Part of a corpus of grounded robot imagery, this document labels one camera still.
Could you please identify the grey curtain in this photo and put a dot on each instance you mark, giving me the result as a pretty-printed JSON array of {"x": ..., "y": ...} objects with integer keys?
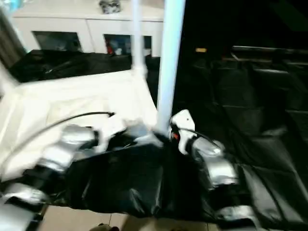
[{"x": 8, "y": 41}]

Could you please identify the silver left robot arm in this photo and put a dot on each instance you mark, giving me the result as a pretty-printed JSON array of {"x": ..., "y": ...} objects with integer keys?
[{"x": 55, "y": 154}]

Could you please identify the clear bag on cabinet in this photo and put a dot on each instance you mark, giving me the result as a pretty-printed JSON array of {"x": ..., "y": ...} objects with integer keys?
[{"x": 111, "y": 6}]

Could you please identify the black television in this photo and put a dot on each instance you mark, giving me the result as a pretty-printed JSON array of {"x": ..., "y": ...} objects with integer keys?
[{"x": 269, "y": 49}]

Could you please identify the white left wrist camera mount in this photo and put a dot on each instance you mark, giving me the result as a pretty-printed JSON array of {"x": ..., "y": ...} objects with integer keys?
[{"x": 113, "y": 130}]

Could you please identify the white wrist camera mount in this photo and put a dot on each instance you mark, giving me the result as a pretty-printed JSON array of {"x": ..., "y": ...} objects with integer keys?
[
  {"x": 184, "y": 120},
  {"x": 113, "y": 130}
]

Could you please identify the white plastic table leg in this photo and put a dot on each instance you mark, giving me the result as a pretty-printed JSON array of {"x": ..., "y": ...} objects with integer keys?
[
  {"x": 169, "y": 67},
  {"x": 7, "y": 79},
  {"x": 137, "y": 36}
]

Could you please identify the dark robot foot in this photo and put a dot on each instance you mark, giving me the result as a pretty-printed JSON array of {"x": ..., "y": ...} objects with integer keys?
[{"x": 107, "y": 227}]

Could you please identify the white plastic table top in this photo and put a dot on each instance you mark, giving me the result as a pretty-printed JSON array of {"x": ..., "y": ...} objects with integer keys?
[{"x": 72, "y": 96}]

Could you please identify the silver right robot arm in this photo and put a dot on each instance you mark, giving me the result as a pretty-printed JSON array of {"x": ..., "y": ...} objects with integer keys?
[{"x": 216, "y": 163}]

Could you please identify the black mat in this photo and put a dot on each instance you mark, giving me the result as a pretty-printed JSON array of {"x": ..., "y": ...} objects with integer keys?
[{"x": 240, "y": 120}]

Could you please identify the white cabinet with glass doors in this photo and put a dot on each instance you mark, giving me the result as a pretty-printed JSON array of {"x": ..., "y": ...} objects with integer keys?
[{"x": 72, "y": 24}]

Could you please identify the black box with beige label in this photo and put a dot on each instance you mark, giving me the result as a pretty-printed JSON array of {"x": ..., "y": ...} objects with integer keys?
[{"x": 204, "y": 24}]

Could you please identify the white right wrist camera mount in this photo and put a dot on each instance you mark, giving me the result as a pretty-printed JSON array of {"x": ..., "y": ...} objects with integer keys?
[{"x": 184, "y": 120}]

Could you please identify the blue plastic item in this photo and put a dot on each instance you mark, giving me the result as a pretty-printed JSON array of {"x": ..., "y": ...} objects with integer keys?
[{"x": 10, "y": 3}]

